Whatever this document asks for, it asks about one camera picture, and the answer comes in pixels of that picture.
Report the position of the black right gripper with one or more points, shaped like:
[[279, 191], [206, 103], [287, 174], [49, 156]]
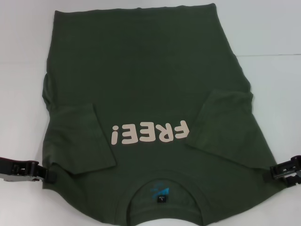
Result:
[[297, 163]]

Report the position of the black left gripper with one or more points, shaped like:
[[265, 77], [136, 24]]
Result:
[[18, 167]]

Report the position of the dark green FREE t-shirt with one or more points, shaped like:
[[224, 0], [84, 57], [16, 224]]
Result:
[[141, 82]]

